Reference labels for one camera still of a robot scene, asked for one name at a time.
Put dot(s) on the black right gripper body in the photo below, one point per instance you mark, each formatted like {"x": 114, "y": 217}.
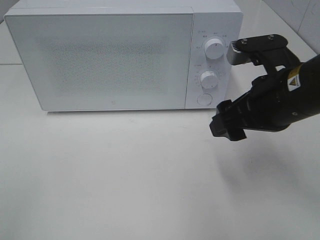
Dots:
{"x": 272, "y": 105}

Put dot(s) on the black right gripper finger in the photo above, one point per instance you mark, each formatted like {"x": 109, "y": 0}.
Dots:
{"x": 237, "y": 112}
{"x": 219, "y": 129}

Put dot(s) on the round white door button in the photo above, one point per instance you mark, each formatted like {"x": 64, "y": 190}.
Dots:
{"x": 205, "y": 99}

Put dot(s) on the white microwave knob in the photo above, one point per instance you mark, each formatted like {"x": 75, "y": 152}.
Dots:
{"x": 214, "y": 48}
{"x": 209, "y": 79}

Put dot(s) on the white microwave door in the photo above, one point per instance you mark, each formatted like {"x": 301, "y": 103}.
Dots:
{"x": 105, "y": 62}

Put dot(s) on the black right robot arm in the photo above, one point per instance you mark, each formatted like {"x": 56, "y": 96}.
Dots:
{"x": 310, "y": 74}

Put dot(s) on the white microwave oven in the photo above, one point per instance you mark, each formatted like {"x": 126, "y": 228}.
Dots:
{"x": 210, "y": 19}

